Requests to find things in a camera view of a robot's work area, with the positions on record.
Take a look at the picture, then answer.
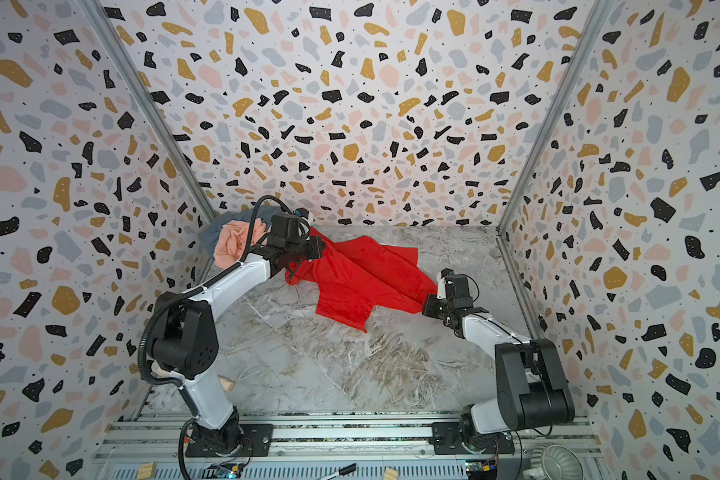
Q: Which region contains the grey t shirt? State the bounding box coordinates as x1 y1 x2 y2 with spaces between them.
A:
200 206 281 254

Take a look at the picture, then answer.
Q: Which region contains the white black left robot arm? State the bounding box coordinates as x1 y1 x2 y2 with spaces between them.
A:
137 203 325 456

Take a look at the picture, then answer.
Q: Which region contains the small wooden block left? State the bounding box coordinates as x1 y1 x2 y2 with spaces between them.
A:
136 462 157 480

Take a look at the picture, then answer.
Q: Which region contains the green circuit board left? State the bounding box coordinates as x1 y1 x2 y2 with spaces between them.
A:
202 463 244 479

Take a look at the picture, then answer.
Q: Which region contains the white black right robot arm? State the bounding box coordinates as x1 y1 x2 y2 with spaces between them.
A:
422 269 575 453

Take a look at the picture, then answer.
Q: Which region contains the circuit board right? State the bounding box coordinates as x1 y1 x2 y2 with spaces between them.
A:
465 460 498 480

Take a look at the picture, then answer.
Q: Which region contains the small wooden block right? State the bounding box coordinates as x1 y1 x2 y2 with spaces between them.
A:
383 467 399 480

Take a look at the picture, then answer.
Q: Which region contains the small wooden block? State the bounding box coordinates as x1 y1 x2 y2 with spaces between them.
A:
136 462 157 480
383 467 399 480

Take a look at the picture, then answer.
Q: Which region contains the pink t shirt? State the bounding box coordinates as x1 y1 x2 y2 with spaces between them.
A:
213 220 250 269

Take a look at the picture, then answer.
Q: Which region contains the white fan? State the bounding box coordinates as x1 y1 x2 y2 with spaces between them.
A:
522 443 585 480

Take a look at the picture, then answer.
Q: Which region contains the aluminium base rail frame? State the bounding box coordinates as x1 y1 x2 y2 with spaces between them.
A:
91 412 610 479

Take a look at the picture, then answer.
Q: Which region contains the beige wooden handle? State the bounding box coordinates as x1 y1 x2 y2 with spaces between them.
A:
150 362 235 393

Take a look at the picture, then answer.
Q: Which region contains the red t shirt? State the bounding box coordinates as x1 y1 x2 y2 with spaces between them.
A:
285 229 437 332

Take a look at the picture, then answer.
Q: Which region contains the black marker pen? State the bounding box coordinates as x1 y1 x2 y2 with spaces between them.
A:
319 463 357 480

